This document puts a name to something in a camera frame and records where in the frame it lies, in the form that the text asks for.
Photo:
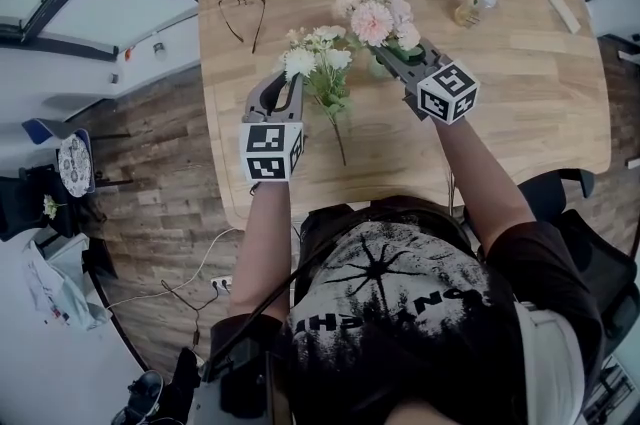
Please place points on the black office chair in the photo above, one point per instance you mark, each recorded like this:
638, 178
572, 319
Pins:
600, 273

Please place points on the person's black printed t-shirt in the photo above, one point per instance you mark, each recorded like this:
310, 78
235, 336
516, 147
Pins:
400, 328

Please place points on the round patterned cushion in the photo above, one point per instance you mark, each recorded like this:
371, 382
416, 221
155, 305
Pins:
76, 165

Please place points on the pink flower bouquet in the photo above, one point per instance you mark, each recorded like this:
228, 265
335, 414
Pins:
372, 20

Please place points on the white power strip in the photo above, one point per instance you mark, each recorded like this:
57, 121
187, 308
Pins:
222, 284

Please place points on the blue chair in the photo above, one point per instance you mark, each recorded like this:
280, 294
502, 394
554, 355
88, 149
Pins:
40, 130

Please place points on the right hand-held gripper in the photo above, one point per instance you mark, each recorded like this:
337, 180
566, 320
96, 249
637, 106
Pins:
445, 93

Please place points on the white flower bouquet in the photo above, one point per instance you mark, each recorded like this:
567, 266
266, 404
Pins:
320, 63

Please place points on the thin-framed eyeglasses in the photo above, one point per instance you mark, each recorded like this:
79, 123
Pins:
260, 20

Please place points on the person's right forearm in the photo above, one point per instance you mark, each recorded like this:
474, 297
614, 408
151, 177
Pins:
480, 188

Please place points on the grey waist pack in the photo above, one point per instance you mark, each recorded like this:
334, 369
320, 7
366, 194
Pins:
235, 393

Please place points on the pale green vase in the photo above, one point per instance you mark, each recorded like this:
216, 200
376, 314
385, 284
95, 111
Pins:
376, 67

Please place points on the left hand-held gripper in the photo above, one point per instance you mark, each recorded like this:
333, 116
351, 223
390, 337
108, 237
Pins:
267, 153

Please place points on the white plastic bag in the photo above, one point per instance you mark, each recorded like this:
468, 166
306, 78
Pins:
60, 293

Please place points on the small clear bottle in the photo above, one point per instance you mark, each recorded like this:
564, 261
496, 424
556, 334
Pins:
472, 8

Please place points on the person's left forearm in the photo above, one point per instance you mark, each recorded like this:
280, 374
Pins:
262, 243

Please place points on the small round wall fixture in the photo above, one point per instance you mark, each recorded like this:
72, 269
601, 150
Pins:
159, 51

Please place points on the light wooden block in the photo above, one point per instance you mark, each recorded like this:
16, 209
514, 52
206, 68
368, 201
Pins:
562, 10

